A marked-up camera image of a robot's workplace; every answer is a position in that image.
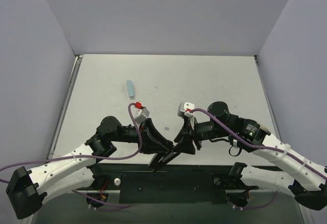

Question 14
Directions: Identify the black stapler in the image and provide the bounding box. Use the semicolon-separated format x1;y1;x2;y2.
148;151;180;172

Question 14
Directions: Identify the light blue white stapler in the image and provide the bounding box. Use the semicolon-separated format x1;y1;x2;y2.
126;80;135;99

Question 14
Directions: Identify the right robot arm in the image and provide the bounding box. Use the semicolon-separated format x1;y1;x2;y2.
174;102;326;211

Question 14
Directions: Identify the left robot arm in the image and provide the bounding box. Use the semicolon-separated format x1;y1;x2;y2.
6;116;173;219

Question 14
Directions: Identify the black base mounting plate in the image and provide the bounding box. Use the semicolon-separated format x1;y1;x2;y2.
84;163;258;204

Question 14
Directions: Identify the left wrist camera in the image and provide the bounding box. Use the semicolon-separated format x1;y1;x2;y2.
134;102;150;124

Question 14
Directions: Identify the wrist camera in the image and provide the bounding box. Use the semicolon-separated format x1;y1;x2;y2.
177;102;195;118
134;102;150;124

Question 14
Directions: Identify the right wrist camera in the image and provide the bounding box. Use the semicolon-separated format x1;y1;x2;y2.
177;102;195;118

